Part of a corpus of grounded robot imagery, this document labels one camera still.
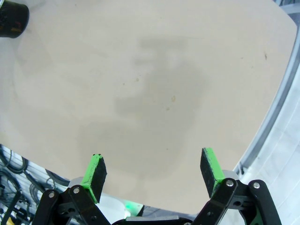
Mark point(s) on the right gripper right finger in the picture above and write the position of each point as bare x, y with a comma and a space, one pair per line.
211, 171

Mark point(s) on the black mesh pen holder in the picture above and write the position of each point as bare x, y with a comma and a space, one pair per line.
11, 16

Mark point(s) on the robot base with green lights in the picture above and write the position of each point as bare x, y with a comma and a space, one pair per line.
117, 206

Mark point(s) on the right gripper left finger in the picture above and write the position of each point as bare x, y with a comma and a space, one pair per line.
93, 178

